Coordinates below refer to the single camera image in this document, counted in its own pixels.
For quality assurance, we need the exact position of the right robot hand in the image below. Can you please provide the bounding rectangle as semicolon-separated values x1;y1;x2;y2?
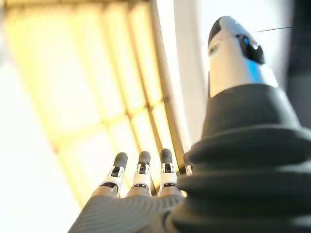
68;16;311;233

